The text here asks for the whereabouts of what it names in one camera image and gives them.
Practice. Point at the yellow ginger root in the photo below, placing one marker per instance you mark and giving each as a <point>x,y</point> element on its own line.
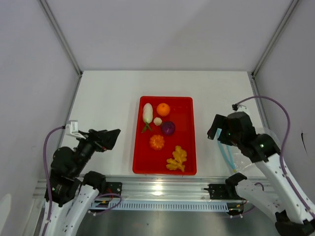
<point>178,160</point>

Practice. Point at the orange fruit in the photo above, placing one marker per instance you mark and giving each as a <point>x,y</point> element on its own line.
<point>163,109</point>

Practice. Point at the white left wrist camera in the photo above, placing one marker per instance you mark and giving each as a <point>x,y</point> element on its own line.
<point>72,130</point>

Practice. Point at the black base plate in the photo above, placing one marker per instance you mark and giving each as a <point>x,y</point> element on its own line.
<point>221,192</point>
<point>113,188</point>

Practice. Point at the left aluminium corner post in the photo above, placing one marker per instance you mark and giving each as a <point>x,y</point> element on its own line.
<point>60,35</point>

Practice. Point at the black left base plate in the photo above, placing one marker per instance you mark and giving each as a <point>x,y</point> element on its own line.
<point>113,188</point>

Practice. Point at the white slotted cable duct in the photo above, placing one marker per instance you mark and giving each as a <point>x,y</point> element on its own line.
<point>203,206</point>

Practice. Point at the white radish with green stem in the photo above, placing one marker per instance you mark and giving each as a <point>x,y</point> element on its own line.
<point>147,116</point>

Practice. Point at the clear zip top bag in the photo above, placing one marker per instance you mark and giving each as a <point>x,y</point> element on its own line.
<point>235,160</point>

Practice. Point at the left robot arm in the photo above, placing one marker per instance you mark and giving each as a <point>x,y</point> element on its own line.
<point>67,199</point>

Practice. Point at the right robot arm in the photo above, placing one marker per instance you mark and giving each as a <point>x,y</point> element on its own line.
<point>292,212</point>

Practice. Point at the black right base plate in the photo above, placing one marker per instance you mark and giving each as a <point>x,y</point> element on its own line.
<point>221,192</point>

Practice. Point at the red plastic tray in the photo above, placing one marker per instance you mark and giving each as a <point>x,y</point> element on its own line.
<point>149,161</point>

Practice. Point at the aluminium corner post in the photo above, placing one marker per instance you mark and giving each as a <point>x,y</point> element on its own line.
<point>276,36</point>
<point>60,35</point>

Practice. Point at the right aluminium corner post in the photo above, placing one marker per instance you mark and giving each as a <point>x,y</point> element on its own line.
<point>276,36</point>

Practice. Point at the orange pumpkin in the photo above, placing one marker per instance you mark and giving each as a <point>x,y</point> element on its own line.
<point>156,142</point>

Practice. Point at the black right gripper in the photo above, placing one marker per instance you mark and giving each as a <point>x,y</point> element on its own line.
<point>220,122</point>

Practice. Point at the purple onion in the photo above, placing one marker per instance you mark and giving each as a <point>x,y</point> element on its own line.
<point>168,128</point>

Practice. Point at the aluminium front rail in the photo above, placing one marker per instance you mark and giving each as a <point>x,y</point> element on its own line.
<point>165,188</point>

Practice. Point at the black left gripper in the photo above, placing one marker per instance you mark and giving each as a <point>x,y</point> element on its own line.
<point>109,138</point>

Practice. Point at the white garlic bulb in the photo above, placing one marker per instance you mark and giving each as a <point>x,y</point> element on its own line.
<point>157,121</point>

